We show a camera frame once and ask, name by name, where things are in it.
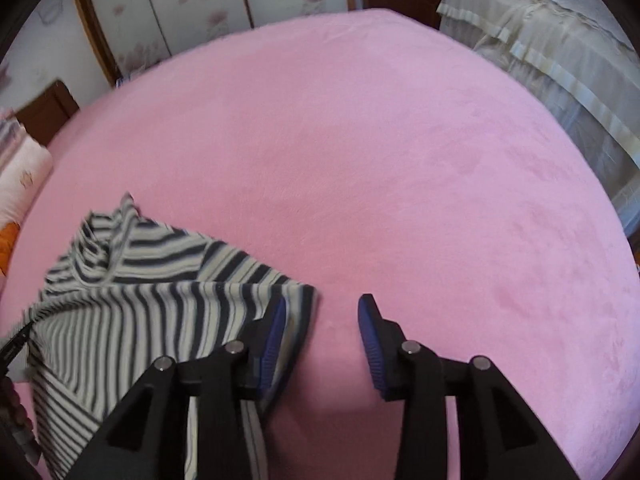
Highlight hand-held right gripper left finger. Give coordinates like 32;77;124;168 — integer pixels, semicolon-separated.
65;296;287;480

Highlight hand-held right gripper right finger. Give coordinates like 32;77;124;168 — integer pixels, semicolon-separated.
357;294;581;480

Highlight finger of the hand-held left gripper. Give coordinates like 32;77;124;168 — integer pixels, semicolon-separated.
0;320;35;376

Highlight striped shirt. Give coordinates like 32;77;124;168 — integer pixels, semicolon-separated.
27;192;321;480

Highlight orange cartoon pillow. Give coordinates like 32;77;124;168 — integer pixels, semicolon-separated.
0;222;21;276

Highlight pink bed blanket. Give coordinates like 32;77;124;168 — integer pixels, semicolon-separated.
0;7;640;480

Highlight folded pastel blanket stack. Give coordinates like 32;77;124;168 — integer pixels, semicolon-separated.
0;107;26;161

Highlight brown wooden headboard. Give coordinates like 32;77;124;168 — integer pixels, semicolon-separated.
14;79;81;147

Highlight floral sliding wardrobe doors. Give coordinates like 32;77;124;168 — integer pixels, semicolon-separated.
70;0;363;88

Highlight lace-covered sofa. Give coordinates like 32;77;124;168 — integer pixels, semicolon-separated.
436;0;640;241

